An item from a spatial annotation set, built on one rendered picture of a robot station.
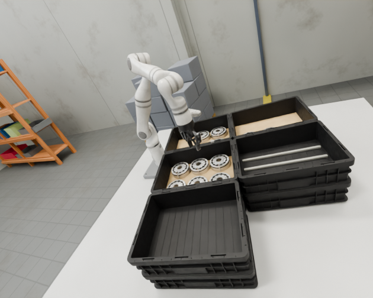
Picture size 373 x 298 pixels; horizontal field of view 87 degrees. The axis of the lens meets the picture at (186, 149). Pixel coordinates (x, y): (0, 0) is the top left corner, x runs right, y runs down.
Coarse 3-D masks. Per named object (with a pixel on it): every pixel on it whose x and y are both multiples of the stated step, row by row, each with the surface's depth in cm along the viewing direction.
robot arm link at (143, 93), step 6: (138, 54) 94; (144, 54) 96; (144, 60) 95; (150, 60) 97; (144, 78) 103; (144, 84) 104; (138, 90) 106; (144, 90) 105; (150, 90) 108; (138, 96) 106; (144, 96) 106; (150, 96) 110
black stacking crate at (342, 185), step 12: (276, 192) 79; (288, 192) 78; (300, 192) 78; (312, 192) 79; (324, 192) 78; (336, 192) 76; (252, 204) 86; (264, 204) 86; (276, 204) 85; (288, 204) 83; (300, 204) 82; (312, 204) 81
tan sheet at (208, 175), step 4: (208, 160) 110; (232, 164) 100; (228, 168) 99; (232, 168) 98; (208, 172) 102; (212, 172) 101; (216, 172) 100; (220, 172) 99; (224, 172) 98; (228, 172) 97; (232, 172) 96; (172, 176) 109; (188, 176) 104; (192, 176) 103; (196, 176) 102; (204, 176) 100; (208, 176) 99; (232, 176) 94; (168, 180) 107; (172, 180) 106; (184, 180) 103; (188, 180) 102; (208, 180) 97; (168, 184) 105
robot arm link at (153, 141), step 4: (152, 128) 125; (152, 132) 126; (156, 132) 129; (152, 136) 130; (156, 136) 130; (148, 140) 130; (152, 140) 129; (156, 140) 129; (148, 144) 128; (152, 144) 127; (156, 144) 129
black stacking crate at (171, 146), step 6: (210, 120) 128; (216, 120) 128; (222, 120) 127; (198, 126) 132; (204, 126) 131; (210, 126) 131; (216, 126) 130; (222, 126) 130; (174, 138) 132; (180, 138) 140; (174, 144) 129; (168, 150) 117
